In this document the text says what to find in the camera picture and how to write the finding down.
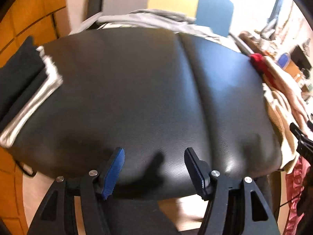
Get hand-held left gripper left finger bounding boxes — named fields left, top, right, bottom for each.
left=27, top=147, right=126, bottom=235

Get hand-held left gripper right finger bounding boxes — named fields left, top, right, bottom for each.
left=184, top=147, right=280, bottom=235

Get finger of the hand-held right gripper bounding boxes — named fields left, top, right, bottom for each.
left=290, top=122, right=313, bottom=143
left=296, top=138, right=313, bottom=163

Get pink knit sweater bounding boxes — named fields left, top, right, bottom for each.
left=263, top=56, right=311, bottom=128

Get black folded clothes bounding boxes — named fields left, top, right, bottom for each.
left=0, top=35, right=52, bottom=133

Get cream garment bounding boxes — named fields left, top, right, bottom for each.
left=265, top=88, right=301, bottom=174

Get magenta cloth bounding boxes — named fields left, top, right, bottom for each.
left=285, top=155, right=311, bottom=235

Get wooden desk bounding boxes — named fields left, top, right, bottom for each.
left=240, top=31, right=313, bottom=96

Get black monitor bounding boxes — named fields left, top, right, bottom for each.
left=291, top=45, right=311, bottom=71

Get red garment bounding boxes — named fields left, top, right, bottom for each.
left=249, top=53, right=279, bottom=89

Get black leather bench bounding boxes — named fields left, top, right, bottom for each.
left=7, top=27, right=284, bottom=201

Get grey hoodie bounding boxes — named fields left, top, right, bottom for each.
left=70, top=8, right=220, bottom=42

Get grey metal bed rail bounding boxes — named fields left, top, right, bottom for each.
left=70, top=12, right=103, bottom=35
left=230, top=33, right=252, bottom=54

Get black bed post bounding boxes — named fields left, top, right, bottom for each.
left=87, top=0, right=105, bottom=30

